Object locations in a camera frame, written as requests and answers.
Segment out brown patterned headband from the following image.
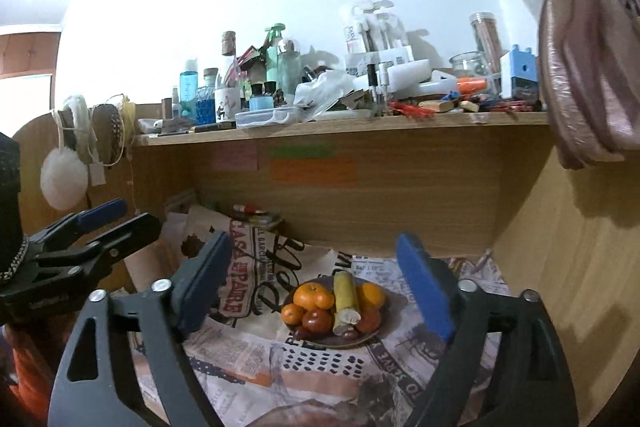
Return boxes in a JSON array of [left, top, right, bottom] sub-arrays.
[[92, 104, 126, 165]]

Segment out orange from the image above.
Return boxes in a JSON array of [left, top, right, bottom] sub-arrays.
[[294, 283, 335, 310], [357, 283, 387, 309]]

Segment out pink striped curtain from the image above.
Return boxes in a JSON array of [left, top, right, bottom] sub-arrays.
[[430, 0, 640, 170]]

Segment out orange sticky note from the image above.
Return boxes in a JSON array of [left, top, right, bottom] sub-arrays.
[[270, 157, 358, 185]]

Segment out blue white pencil sharpener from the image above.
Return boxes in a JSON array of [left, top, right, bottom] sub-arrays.
[[500, 46, 540, 100]]

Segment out blue faceted glass bottle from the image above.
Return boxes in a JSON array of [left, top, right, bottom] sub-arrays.
[[196, 68, 218, 124]]

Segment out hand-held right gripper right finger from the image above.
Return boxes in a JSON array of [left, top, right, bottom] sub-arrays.
[[397, 232, 578, 427]]

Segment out clear flat plastic box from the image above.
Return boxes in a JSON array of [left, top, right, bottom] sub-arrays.
[[234, 106, 296, 128]]

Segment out clear flask metal cap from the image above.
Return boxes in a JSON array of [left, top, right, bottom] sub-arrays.
[[276, 38, 302, 95]]

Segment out wooden cabinet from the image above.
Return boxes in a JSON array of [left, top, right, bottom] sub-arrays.
[[0, 24, 61, 78]]

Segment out white fluffy earmuffs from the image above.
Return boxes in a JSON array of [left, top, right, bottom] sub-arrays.
[[40, 94, 96, 210]]

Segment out wooden desk shelf unit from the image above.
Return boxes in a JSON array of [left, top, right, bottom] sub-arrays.
[[10, 104, 640, 413]]

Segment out white boxes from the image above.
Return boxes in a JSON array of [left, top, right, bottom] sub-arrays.
[[345, 47, 433, 90]]

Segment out clear plastic bag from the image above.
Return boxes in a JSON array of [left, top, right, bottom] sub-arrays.
[[294, 71, 356, 118]]

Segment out printed cream paper bag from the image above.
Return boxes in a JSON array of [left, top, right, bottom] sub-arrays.
[[165, 204, 346, 323]]

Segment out clear corked bottle white label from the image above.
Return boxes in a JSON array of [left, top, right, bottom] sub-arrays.
[[215, 31, 241, 124]]

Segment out small tangerine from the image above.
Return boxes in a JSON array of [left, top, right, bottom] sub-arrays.
[[281, 303, 305, 327]]

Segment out short glass jar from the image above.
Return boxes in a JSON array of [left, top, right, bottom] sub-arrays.
[[449, 52, 493, 82]]

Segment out red cloth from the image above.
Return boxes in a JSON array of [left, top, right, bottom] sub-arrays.
[[0, 322, 56, 427]]

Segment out dark red tomato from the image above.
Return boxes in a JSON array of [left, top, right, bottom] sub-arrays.
[[301, 308, 334, 334]]

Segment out grey round plate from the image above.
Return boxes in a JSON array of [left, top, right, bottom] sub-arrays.
[[281, 276, 393, 348]]

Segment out green pump bottle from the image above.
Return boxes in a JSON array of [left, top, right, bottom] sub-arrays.
[[264, 23, 287, 82]]

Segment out pink sticky note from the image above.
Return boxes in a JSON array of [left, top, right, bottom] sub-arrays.
[[215, 146, 258, 171]]

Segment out newspaper print tablecloth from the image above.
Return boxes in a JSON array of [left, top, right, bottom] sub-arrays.
[[125, 252, 511, 427]]

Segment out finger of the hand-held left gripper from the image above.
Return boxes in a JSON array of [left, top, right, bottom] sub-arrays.
[[82, 213, 162, 263], [25, 198, 128, 254]]

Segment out tall clear jar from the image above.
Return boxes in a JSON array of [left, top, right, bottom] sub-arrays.
[[469, 12, 502, 75]]

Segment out green sticky note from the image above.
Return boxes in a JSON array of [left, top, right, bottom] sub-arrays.
[[270, 144, 337, 159]]

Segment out blue liquid plastic bottle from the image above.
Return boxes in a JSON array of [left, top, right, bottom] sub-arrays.
[[180, 59, 199, 118]]

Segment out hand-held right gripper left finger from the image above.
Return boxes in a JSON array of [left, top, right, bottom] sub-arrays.
[[48, 231, 233, 427]]

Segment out clear blister packs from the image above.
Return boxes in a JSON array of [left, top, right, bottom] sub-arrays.
[[342, 2, 401, 58]]

